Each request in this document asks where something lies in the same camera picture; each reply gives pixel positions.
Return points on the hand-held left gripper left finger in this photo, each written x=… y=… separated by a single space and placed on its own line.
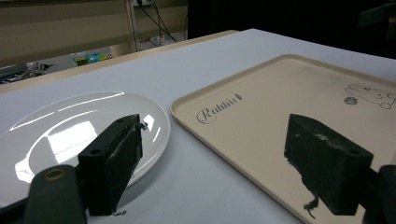
x=107 y=165

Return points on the white round plate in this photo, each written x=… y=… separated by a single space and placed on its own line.
x=62 y=137

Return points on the beige rabbit print tray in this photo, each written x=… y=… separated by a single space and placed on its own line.
x=271 y=124

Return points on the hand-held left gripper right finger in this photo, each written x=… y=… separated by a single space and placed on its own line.
x=327 y=168

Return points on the colourful packets on floor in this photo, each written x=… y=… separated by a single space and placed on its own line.
x=91 y=58

